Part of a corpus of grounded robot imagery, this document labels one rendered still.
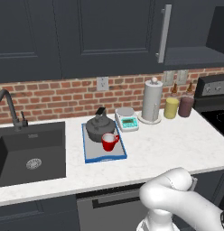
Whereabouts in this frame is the yellow bottle with brown cap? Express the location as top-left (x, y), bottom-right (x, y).
top-left (163, 83), bottom-right (181, 120)

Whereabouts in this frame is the grey cabinet door handle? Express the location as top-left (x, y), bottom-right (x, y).
top-left (155, 4), bottom-right (173, 64)

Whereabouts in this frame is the red mug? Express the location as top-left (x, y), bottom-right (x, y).
top-left (100, 133), bottom-right (121, 152)

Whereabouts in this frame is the grey wall outlet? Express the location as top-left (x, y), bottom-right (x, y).
top-left (96, 76), bottom-right (110, 92)
top-left (162, 70), bottom-right (175, 88)
top-left (176, 69), bottom-right (190, 86)

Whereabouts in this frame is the dark grey kettle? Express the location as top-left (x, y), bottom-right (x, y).
top-left (85, 106), bottom-right (117, 143)

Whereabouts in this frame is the dark cabinet door with handle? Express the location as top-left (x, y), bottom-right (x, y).
top-left (52, 0), bottom-right (166, 80)

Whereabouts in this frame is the dark red bottle brown cap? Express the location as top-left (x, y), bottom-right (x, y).
top-left (178, 81), bottom-right (196, 118)

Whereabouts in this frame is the white paper towel holder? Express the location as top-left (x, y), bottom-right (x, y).
top-left (137, 77), bottom-right (164, 125)

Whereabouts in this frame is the black sink basin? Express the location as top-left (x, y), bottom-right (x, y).
top-left (0, 120), bottom-right (68, 189)

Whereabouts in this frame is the dark open wall cabinet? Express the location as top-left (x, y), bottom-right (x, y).
top-left (161, 0), bottom-right (224, 70)

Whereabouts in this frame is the blue rimmed grey tray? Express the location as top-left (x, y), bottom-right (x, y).
top-left (81, 121), bottom-right (128, 164)

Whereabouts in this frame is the white teal kitchen scale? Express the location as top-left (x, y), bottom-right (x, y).
top-left (114, 106), bottom-right (140, 134)

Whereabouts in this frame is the black sink tap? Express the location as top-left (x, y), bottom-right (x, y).
top-left (0, 88), bottom-right (29, 133)

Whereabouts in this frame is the dark open cabinet door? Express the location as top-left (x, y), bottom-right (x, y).
top-left (205, 5), bottom-right (224, 56)

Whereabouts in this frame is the black stove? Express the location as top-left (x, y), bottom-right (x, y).
top-left (192, 73), bottom-right (224, 140)

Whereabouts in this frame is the dark cabinet door without handle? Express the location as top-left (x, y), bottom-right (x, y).
top-left (0, 0), bottom-right (63, 84)

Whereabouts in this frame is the grey dishwasher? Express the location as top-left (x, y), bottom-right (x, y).
top-left (75, 181), bottom-right (154, 231)

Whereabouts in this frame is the black dishwasher handle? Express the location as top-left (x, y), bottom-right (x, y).
top-left (91, 190), bottom-right (143, 209)

